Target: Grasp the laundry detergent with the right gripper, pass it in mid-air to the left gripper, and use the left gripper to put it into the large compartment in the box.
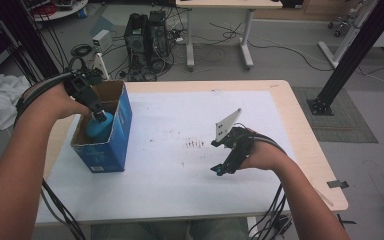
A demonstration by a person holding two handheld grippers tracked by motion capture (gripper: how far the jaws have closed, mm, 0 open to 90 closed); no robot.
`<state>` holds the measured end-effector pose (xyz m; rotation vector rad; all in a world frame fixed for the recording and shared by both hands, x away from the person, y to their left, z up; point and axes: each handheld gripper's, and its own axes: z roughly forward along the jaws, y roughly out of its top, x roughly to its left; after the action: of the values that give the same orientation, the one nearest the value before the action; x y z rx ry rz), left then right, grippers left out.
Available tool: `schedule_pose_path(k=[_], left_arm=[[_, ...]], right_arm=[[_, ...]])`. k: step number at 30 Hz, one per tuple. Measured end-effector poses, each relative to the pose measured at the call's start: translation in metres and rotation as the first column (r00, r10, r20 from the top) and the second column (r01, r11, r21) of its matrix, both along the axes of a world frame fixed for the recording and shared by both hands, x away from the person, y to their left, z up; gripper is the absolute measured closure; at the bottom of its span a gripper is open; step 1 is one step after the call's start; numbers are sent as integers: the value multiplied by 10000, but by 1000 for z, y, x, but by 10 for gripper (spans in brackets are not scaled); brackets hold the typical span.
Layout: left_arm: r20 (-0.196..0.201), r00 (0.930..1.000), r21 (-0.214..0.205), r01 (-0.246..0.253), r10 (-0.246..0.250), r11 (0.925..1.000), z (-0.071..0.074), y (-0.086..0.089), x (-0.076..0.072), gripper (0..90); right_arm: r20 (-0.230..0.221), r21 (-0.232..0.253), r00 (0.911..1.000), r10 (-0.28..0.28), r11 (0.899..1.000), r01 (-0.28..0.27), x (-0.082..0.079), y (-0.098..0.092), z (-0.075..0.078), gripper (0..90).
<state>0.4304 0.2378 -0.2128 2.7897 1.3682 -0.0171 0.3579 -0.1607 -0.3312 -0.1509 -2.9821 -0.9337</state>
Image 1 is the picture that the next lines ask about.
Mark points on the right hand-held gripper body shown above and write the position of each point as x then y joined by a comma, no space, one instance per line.
240,140

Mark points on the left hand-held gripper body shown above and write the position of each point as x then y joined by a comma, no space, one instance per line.
80,83

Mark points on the blue plastic bottle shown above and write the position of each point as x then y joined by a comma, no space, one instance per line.
98,130

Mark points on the blue cardboard box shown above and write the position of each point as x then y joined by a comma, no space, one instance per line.
110,156

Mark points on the person's right hand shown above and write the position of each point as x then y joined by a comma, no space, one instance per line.
263,155

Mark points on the person's left hand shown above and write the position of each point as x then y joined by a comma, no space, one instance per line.
53,103

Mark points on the small white device box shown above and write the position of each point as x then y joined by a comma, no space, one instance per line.
101,40

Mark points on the white table mat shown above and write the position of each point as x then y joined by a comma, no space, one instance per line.
166,186

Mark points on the white table leg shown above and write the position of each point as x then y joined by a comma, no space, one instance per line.
251,225

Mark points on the black computer tower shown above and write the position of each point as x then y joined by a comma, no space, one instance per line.
136,38

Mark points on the round white table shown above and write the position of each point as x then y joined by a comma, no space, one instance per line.
60,12

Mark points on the open-sided computer tower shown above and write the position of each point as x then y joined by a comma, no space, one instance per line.
158,33

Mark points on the grey tape strip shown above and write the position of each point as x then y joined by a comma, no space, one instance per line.
337,184

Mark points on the dark floor mat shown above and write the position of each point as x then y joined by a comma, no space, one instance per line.
356,123

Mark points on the white-legged desk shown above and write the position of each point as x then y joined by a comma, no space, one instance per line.
228,4

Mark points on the office chair wheels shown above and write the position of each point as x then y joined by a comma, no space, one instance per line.
337,28

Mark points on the white metal stand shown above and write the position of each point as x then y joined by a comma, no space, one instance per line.
348,36

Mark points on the black aluminium post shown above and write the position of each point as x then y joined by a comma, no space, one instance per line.
33,43
356,50

